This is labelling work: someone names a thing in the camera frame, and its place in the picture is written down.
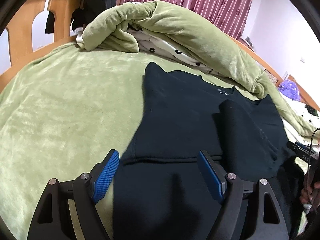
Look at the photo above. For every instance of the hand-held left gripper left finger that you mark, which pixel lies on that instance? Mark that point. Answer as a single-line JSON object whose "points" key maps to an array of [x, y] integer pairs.
{"points": [[105, 177]]}

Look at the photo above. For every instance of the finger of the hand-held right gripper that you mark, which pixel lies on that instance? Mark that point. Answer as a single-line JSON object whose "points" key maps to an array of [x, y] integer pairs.
{"points": [[298, 148]]}

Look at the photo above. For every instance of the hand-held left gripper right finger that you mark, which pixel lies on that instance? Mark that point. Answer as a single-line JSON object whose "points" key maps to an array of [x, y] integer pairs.
{"points": [[210, 177]]}

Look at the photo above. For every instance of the black sweater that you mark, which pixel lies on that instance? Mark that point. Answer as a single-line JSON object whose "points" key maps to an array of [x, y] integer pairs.
{"points": [[175, 117]]}

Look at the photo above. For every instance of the person's right hand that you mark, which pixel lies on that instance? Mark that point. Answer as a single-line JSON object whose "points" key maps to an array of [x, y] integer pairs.
{"points": [[306, 196]]}

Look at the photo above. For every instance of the purple plush toy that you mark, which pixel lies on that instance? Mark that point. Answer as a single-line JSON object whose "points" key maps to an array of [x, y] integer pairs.
{"points": [[289, 90]]}

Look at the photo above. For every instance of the green fleece bed blanket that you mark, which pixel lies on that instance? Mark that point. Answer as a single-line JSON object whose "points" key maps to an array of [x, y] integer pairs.
{"points": [[62, 105]]}

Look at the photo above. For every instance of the green quilt with floral lining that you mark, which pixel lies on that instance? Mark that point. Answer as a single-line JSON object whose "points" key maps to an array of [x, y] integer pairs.
{"points": [[175, 30]]}

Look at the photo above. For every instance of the black jacket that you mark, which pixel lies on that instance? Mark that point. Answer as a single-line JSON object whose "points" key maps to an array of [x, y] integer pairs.
{"points": [[97, 0]]}

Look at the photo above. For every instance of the maroon floral curtain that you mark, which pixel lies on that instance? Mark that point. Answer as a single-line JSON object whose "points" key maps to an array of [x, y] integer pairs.
{"points": [[200, 0]]}

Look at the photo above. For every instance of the wooden bed frame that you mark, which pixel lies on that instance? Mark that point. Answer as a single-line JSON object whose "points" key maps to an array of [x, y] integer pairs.
{"points": [[62, 5]]}

